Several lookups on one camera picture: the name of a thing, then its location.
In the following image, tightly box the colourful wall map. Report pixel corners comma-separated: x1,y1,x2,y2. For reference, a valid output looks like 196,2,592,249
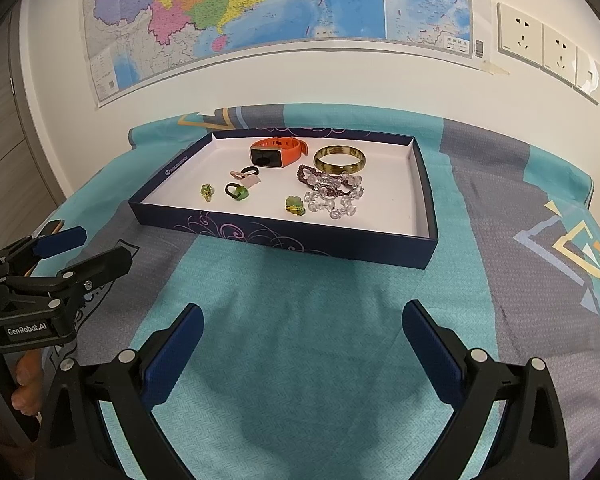
80,0,491,110

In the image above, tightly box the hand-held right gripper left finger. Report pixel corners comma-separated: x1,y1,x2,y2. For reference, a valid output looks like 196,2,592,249
35,303,206,480

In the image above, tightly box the clear crystal bead bracelet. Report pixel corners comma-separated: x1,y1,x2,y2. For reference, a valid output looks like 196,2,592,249
302,172,366,220

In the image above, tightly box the white wall socket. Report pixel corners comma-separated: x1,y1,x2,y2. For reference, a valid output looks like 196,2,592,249
540,22,578,85
496,2,543,67

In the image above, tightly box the tortoiseshell bangle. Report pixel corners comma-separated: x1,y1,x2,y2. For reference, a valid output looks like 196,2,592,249
313,144,367,173

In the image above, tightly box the dark purple bead bracelet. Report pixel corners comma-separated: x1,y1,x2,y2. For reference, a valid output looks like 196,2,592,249
296,164,366,196

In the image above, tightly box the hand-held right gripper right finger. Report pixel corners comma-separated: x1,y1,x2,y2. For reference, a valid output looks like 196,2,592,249
402,299,571,480

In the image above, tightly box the grey door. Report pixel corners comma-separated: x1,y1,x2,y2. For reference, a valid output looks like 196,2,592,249
0,7,73,211

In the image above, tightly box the teal grey patterned cloth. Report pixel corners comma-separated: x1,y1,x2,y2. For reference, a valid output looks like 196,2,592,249
32,104,600,480

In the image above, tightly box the pink rose gold ring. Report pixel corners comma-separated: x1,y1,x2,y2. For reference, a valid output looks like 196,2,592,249
230,169,261,189

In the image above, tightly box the white wall switch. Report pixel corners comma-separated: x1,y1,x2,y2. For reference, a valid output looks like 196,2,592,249
574,45,600,106

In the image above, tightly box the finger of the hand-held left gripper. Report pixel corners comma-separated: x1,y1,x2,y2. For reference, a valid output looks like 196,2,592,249
0,244,133,311
0,226,87,281

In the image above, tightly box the navy shallow cardboard box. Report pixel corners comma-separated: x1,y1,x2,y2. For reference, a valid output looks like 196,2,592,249
128,129,440,271

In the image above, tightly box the person's left hand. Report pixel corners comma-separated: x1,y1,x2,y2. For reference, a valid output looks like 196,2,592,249
0,349,45,411

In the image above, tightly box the orange smart band watch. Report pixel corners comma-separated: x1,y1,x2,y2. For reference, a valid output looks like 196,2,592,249
250,136,309,166

